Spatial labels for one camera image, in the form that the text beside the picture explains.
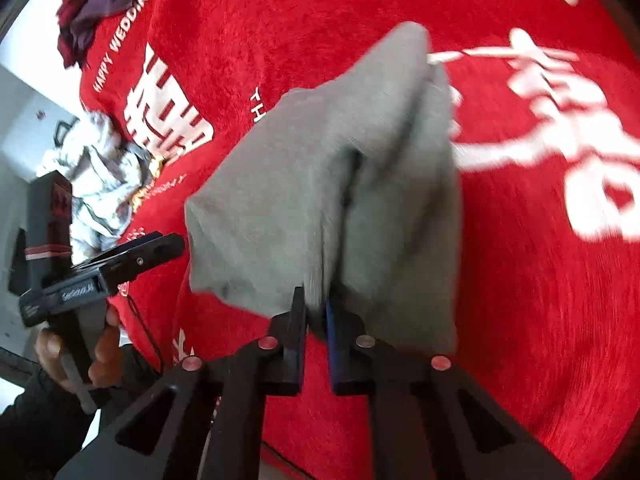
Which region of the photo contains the grey knitted garment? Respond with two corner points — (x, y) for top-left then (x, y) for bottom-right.
(184, 22), (461, 353)

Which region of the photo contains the black jacket sleeve forearm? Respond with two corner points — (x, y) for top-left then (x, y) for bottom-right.
(0, 343), (166, 480)

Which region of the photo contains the dark purple clothes pile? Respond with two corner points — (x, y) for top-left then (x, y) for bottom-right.
(56, 0), (134, 68)

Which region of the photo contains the person's left hand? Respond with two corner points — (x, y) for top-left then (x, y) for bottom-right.
(34, 303), (124, 394)

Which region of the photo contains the white floral patterned cloth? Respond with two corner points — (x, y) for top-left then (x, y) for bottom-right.
(36, 112), (162, 264)

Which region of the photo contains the red wedding blanket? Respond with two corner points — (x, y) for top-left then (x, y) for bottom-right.
(80, 0), (639, 479)

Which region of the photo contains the black thin cable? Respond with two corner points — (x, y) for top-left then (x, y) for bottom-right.
(124, 291), (166, 373)

